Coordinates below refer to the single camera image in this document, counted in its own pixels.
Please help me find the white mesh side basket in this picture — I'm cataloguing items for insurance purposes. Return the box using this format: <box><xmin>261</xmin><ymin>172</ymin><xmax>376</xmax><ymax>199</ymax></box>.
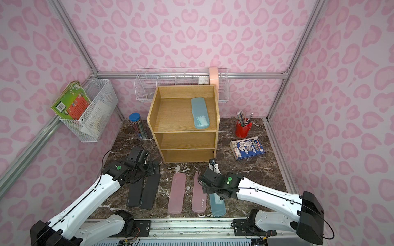
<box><xmin>61</xmin><ymin>79</ymin><xmax>119</xmax><ymax>142</ymax></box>

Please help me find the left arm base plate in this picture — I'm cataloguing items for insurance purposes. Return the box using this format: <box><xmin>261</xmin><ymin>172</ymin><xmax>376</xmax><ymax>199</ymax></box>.
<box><xmin>113</xmin><ymin>220</ymin><xmax>151</xmax><ymax>238</ymax></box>

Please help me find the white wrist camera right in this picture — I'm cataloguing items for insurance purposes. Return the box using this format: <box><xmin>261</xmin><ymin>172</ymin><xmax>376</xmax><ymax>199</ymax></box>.
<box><xmin>208</xmin><ymin>158</ymin><xmax>221</xmax><ymax>174</ymax></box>

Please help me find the red pencil cup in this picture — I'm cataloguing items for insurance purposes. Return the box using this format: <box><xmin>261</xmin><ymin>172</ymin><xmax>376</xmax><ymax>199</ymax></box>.
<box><xmin>235</xmin><ymin>121</ymin><xmax>252</xmax><ymax>138</ymax></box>

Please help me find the teal pencil case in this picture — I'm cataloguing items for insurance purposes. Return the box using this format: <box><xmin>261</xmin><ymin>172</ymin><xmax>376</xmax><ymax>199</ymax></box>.
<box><xmin>209</xmin><ymin>193</ymin><xmax>226</xmax><ymax>217</ymax></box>
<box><xmin>191</xmin><ymin>97</ymin><xmax>210</xmax><ymax>129</ymax></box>

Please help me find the wooden three-tier shelf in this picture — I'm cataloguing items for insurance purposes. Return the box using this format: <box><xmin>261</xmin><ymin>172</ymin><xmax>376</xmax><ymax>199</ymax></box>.
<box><xmin>147</xmin><ymin>85</ymin><xmax>220</xmax><ymax>164</ymax></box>

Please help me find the pink pencil case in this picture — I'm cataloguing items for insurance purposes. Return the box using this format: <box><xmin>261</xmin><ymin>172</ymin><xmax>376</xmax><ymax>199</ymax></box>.
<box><xmin>168</xmin><ymin>173</ymin><xmax>186</xmax><ymax>214</ymax></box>
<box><xmin>192</xmin><ymin>172</ymin><xmax>207</xmax><ymax>213</ymax></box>

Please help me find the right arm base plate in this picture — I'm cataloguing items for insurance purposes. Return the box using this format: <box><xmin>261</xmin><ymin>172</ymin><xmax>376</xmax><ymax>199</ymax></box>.
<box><xmin>231</xmin><ymin>219</ymin><xmax>277</xmax><ymax>237</ymax></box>

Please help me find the blue white booklet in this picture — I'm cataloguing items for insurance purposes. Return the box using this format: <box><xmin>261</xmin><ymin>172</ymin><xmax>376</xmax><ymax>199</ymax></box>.
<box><xmin>229</xmin><ymin>136</ymin><xmax>265</xmax><ymax>160</ymax></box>

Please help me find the green red book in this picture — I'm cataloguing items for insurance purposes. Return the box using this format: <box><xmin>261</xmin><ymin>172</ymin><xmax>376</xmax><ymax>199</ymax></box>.
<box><xmin>51</xmin><ymin>81</ymin><xmax>91</xmax><ymax>120</ymax></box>

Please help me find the pink box in basket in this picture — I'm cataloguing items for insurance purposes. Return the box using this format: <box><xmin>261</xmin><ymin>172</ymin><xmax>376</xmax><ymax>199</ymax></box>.
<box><xmin>209</xmin><ymin>67</ymin><xmax>219</xmax><ymax>99</ymax></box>

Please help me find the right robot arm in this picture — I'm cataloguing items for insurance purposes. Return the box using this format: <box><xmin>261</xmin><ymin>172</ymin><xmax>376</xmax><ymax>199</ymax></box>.
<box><xmin>198</xmin><ymin>168</ymin><xmax>325</xmax><ymax>245</ymax></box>

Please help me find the white wire back basket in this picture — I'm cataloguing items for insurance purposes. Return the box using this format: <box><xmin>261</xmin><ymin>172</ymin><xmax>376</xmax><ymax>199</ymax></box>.
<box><xmin>134</xmin><ymin>67</ymin><xmax>230</xmax><ymax>104</ymax></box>

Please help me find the blue-capped pencil tube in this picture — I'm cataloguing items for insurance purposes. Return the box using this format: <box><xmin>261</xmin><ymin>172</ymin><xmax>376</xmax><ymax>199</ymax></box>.
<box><xmin>129</xmin><ymin>113</ymin><xmax>148</xmax><ymax>139</ymax></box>

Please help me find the small white card in basket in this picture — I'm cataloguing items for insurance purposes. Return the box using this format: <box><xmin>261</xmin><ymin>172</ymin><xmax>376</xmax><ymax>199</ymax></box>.
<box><xmin>198</xmin><ymin>77</ymin><xmax>210</xmax><ymax>85</ymax></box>

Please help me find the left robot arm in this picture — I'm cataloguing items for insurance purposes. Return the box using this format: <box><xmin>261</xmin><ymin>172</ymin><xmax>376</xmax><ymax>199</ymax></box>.
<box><xmin>30</xmin><ymin>147</ymin><xmax>149</xmax><ymax>246</ymax></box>

